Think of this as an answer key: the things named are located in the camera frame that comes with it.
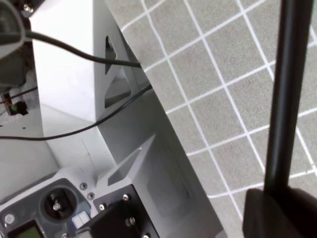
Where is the black pen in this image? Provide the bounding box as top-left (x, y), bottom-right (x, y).
top-left (264, 0), bottom-right (314, 194)

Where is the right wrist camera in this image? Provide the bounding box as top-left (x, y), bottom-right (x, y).
top-left (0, 0), bottom-right (25, 88)

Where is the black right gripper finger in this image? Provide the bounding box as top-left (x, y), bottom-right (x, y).
top-left (242, 187), bottom-right (317, 238)

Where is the grey checked tablecloth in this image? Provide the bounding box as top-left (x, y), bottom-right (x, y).
top-left (104, 0), bottom-right (317, 238)

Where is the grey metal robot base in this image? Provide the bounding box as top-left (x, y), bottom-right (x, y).
top-left (0, 0), bottom-right (227, 238)

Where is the right camera cable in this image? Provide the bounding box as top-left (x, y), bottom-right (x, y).
top-left (23, 31), bottom-right (142, 69)

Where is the grey control pendant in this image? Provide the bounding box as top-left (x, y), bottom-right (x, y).
top-left (0, 178), bottom-right (96, 238)

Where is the thin black cable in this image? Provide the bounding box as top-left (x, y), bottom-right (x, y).
top-left (0, 84), bottom-right (152, 141)

